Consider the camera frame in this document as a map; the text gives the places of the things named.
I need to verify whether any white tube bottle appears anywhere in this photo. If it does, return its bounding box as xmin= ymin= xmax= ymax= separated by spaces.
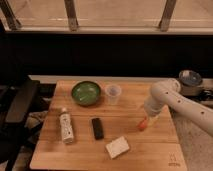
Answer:
xmin=59 ymin=108 xmax=74 ymax=144

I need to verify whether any wooden cutting board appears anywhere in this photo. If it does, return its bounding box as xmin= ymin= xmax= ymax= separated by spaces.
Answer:
xmin=30 ymin=80 xmax=187 ymax=171

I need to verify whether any clear plastic cup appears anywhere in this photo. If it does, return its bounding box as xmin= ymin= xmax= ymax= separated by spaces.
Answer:
xmin=105 ymin=84 xmax=122 ymax=105

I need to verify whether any black chair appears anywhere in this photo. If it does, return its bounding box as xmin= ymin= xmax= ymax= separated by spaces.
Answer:
xmin=0 ymin=80 xmax=42 ymax=171

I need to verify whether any grey round dish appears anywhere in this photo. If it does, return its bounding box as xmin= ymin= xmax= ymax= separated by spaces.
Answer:
xmin=179 ymin=70 xmax=202 ymax=87

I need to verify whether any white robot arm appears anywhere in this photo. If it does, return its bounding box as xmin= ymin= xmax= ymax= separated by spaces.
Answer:
xmin=144 ymin=79 xmax=213 ymax=136

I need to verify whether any black rectangular block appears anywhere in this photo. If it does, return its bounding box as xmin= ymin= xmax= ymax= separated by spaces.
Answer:
xmin=92 ymin=118 xmax=104 ymax=140

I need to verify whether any white sponge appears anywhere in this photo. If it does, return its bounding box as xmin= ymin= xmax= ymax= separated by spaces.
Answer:
xmin=106 ymin=136 xmax=130 ymax=159

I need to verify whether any green bowl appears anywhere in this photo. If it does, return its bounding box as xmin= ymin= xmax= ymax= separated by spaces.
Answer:
xmin=71 ymin=81 xmax=101 ymax=106

